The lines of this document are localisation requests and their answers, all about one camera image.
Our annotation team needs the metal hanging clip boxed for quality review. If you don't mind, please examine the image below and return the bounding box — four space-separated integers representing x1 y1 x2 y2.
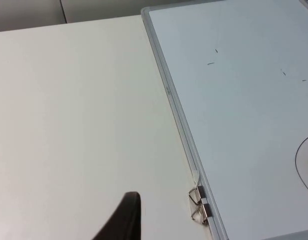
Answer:
188 185 207 205
190 202 213 226

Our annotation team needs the grey-framed whiteboard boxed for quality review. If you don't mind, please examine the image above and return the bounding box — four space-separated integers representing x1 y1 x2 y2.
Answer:
140 0 308 240

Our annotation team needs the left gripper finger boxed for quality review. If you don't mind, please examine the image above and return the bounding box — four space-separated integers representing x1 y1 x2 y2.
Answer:
93 191 142 240

